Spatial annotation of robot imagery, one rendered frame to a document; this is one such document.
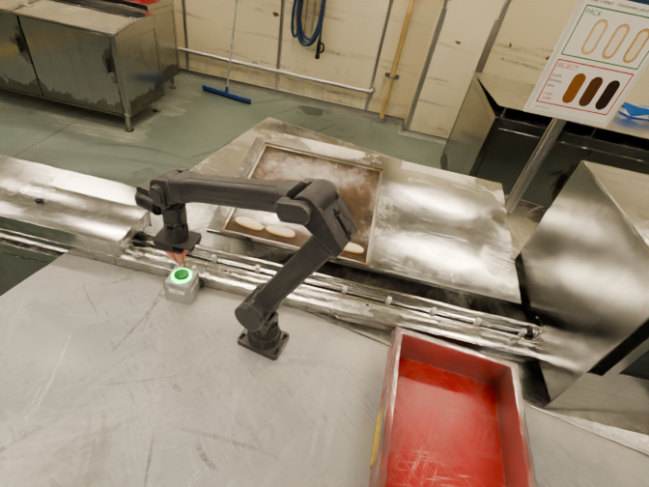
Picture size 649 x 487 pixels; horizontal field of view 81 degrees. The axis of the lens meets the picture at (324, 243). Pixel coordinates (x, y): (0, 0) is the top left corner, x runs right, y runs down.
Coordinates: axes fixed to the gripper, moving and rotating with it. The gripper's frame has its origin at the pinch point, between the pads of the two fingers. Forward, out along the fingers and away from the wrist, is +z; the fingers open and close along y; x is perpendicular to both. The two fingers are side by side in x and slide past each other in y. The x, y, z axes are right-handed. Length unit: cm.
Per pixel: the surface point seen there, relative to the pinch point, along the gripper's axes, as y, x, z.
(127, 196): -40, 37, 13
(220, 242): 0.9, 25.0, 13.1
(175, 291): -0.7, -3.5, 8.3
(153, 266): -11.4, 4.0, 9.0
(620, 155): 201, 181, 8
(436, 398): 74, -13, 13
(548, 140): 113, 89, -22
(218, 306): 10.8, -1.5, 13.2
